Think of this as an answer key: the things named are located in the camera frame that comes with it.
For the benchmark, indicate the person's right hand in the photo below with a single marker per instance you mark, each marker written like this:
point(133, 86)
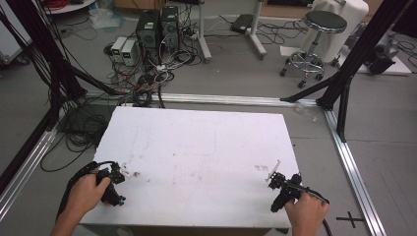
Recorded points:
point(306, 213)

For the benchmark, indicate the person's left hand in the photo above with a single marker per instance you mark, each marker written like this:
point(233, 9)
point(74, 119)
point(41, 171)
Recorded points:
point(85, 195)

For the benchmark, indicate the white floor board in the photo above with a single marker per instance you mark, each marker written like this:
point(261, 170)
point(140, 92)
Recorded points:
point(401, 68)

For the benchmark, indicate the flat black box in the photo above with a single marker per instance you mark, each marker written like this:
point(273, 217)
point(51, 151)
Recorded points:
point(242, 23)

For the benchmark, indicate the white desk leg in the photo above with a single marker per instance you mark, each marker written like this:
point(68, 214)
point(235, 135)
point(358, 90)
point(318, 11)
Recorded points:
point(256, 36)
point(203, 39)

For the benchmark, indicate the black device on white board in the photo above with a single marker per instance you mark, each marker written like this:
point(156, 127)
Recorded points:
point(382, 57)

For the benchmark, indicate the chrome stool with black seat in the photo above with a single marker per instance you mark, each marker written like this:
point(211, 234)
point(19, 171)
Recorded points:
point(323, 21)

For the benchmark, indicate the white power supply unit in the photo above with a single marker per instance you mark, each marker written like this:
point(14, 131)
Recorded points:
point(129, 52)
point(118, 47)

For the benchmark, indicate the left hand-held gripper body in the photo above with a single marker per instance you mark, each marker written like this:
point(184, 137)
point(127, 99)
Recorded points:
point(113, 196)

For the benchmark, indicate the clear plastic bag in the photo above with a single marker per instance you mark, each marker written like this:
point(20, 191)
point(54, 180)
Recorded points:
point(105, 18)

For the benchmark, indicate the aluminium floor rail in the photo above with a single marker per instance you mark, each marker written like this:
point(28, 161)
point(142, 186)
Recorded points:
point(354, 177)
point(23, 177)
point(229, 99)

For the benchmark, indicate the black computer tower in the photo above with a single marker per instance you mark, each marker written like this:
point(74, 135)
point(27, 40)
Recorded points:
point(170, 29)
point(148, 34)

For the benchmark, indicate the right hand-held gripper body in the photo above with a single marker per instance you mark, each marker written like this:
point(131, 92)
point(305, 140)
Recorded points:
point(286, 191)

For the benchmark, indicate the round white table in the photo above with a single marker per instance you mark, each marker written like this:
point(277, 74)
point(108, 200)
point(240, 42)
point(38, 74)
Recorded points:
point(70, 7)

